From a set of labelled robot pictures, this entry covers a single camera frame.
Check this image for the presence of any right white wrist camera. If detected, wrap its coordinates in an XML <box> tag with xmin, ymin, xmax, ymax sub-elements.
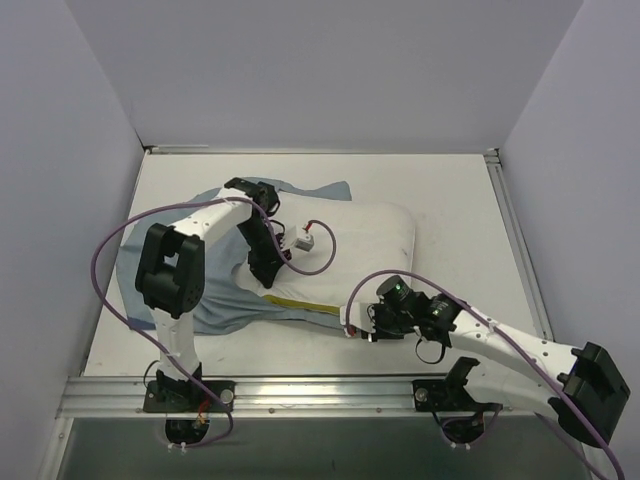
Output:
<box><xmin>339</xmin><ymin>302</ymin><xmax>375</xmax><ymax>339</ymax></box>

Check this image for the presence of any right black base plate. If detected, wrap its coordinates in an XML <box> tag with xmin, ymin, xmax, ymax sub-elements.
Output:
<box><xmin>412</xmin><ymin>378</ymin><xmax>499</xmax><ymax>413</ymax></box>

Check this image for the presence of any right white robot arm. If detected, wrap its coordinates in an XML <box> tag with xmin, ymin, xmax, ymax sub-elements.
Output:
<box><xmin>373</xmin><ymin>271</ymin><xmax>631</xmax><ymax>448</ymax></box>

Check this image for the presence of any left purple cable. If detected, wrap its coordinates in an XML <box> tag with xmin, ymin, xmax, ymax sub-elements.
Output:
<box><xmin>89</xmin><ymin>197</ymin><xmax>337</xmax><ymax>446</ymax></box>

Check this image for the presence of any purple cable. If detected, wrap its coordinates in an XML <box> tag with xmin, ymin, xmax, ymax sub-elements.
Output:
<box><xmin>89</xmin><ymin>197</ymin><xmax>337</xmax><ymax>446</ymax></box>
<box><xmin>344</xmin><ymin>270</ymin><xmax>624</xmax><ymax>480</ymax></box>

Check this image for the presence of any aluminium front rail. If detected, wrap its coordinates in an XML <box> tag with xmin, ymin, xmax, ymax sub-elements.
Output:
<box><xmin>57</xmin><ymin>372</ymin><xmax>554</xmax><ymax>419</ymax></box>

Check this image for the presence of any grey-blue pillowcase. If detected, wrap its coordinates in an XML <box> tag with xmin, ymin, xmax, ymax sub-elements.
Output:
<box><xmin>116</xmin><ymin>209</ymin><xmax>339</xmax><ymax>335</ymax></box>

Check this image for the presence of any aluminium rail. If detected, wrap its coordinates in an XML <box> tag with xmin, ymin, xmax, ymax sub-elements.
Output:
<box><xmin>483</xmin><ymin>147</ymin><xmax>586</xmax><ymax>381</ymax></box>
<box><xmin>57</xmin><ymin>372</ymin><xmax>554</xmax><ymax>419</ymax></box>

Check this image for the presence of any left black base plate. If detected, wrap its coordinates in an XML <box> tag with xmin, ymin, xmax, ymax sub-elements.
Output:
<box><xmin>142</xmin><ymin>380</ymin><xmax>236</xmax><ymax>414</ymax></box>

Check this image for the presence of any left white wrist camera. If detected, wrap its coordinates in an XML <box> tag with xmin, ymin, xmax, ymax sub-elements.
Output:
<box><xmin>280</xmin><ymin>226</ymin><xmax>315</xmax><ymax>252</ymax></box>

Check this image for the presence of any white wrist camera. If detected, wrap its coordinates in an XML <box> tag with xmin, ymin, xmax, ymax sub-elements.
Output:
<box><xmin>339</xmin><ymin>302</ymin><xmax>375</xmax><ymax>339</ymax></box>
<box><xmin>280</xmin><ymin>226</ymin><xmax>315</xmax><ymax>252</ymax></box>

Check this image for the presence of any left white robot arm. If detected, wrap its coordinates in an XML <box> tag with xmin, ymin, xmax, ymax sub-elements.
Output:
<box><xmin>135</xmin><ymin>178</ymin><xmax>284</xmax><ymax>411</ymax></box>

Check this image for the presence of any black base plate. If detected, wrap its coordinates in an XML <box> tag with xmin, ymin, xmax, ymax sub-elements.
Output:
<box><xmin>142</xmin><ymin>380</ymin><xmax>236</xmax><ymax>414</ymax></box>
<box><xmin>412</xmin><ymin>378</ymin><xmax>499</xmax><ymax>413</ymax></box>

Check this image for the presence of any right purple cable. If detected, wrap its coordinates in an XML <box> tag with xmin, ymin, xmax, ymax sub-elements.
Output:
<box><xmin>344</xmin><ymin>270</ymin><xmax>624</xmax><ymax>480</ymax></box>

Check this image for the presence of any aluminium right side rail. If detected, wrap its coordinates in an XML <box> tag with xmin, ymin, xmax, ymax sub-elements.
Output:
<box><xmin>483</xmin><ymin>147</ymin><xmax>586</xmax><ymax>381</ymax></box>

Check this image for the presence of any white pillow yellow trim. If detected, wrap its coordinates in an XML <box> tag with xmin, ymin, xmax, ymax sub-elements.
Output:
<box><xmin>234</xmin><ymin>192</ymin><xmax>416</xmax><ymax>329</ymax></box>

